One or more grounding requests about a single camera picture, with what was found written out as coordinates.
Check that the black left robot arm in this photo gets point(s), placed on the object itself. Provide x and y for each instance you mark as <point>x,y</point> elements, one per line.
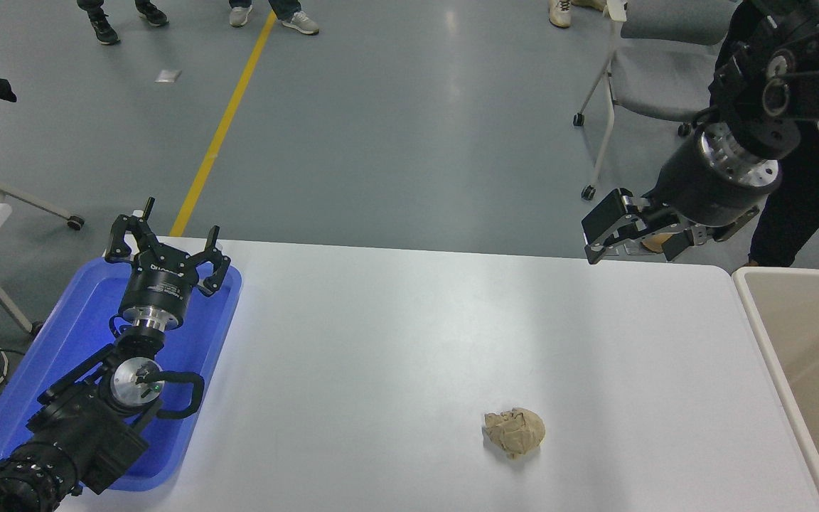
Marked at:
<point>82,427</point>

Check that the tan paper ball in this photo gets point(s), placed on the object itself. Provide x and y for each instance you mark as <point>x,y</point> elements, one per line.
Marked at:
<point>515,431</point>

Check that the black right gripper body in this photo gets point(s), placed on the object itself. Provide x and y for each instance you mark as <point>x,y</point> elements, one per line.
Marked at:
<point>701,192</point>

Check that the large pale bin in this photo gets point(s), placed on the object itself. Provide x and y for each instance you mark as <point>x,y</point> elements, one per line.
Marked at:
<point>815,341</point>

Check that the blue plastic tray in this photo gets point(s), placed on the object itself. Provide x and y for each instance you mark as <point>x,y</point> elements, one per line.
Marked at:
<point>61,334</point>

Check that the grey wheeled chair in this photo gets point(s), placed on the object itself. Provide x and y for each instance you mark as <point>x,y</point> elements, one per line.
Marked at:
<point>655,85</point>

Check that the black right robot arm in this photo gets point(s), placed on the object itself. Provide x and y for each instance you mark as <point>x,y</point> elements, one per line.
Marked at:
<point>815,92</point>

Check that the white-framed wheeled chair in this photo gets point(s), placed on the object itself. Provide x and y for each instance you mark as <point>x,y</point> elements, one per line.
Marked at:
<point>4,190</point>

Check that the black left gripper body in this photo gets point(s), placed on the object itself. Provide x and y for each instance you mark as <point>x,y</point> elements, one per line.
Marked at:
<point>157,288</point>

